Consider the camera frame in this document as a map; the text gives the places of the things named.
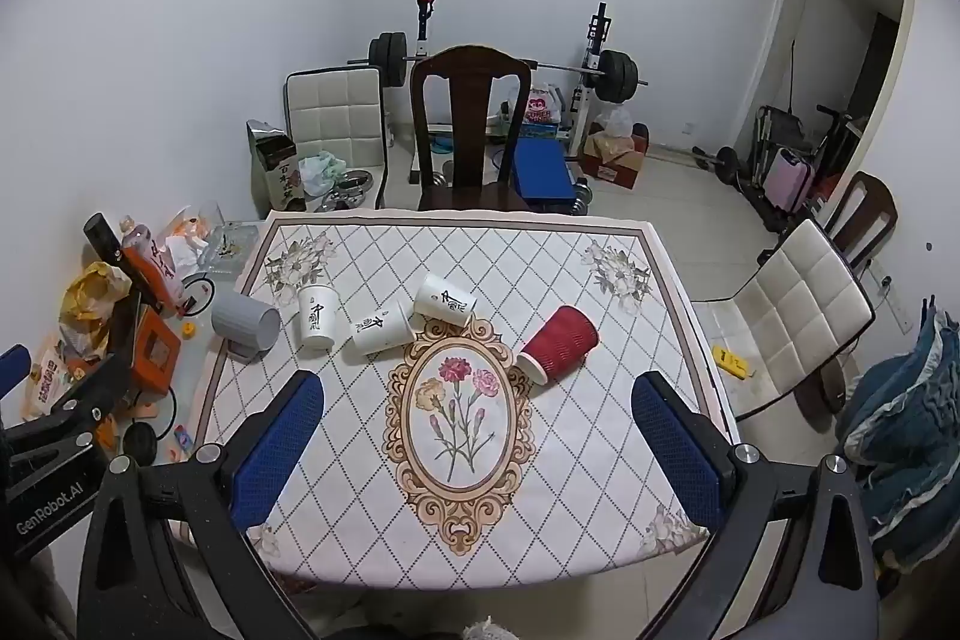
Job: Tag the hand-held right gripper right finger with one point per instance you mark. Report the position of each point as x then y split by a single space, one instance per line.
675 452

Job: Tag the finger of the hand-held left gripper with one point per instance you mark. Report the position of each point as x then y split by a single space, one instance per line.
90 400
13 370

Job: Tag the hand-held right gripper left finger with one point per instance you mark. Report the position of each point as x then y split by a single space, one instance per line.
276 452

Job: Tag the red ribbed paper cup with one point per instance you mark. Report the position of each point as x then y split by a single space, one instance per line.
559 344

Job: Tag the white printed paper cup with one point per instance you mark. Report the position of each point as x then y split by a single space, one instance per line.
316 319
444 299
381 329

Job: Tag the white squat rack upright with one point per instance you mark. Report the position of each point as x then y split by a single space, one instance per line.
422 21
592 48

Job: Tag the printed snack packet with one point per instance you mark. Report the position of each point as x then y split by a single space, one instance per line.
49 381

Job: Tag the black round disc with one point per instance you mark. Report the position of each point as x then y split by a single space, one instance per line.
139 443

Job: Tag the orange square box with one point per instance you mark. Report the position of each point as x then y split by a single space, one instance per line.
157 351

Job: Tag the floral diamond pattern tablecloth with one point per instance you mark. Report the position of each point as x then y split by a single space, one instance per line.
585 430

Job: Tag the yellow tool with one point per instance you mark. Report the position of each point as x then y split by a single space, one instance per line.
731 362

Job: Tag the yellow plastic bag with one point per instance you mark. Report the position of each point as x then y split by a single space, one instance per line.
94 291

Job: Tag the small yellow toy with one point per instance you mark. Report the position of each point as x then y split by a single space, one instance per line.
188 330

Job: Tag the grey ribbed cylindrical bin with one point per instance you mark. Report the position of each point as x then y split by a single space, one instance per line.
244 323

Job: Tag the orange snack package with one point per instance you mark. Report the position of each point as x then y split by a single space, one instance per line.
154 276

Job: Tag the white padded chair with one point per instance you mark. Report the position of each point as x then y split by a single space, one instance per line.
337 115
795 302

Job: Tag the clear glass ashtray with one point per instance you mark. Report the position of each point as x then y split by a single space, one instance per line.
229 250

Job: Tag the blue denim clothing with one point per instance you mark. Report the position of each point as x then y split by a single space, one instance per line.
907 430

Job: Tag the black dumbbell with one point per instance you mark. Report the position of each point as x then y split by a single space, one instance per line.
581 197

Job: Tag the brown printed carton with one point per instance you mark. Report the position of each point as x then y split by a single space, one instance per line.
279 179

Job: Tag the white green plastic bag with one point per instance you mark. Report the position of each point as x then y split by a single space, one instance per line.
321 169

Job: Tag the small black barbell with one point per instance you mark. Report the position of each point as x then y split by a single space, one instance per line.
724 164

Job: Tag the pink suitcase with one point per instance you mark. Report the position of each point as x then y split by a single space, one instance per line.
789 183

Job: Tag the cardboard box with red print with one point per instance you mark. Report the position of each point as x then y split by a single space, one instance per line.
615 164

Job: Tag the dark wooden chair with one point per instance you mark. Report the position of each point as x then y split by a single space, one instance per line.
469 108
870 212

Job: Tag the folding hand cart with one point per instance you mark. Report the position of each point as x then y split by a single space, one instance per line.
776 130

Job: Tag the black scooter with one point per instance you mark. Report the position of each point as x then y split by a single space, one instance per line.
836 141

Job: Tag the red white shopping bag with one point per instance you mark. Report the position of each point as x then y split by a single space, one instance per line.
541 106

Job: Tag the black barbell with plates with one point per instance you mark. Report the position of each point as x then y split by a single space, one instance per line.
619 74

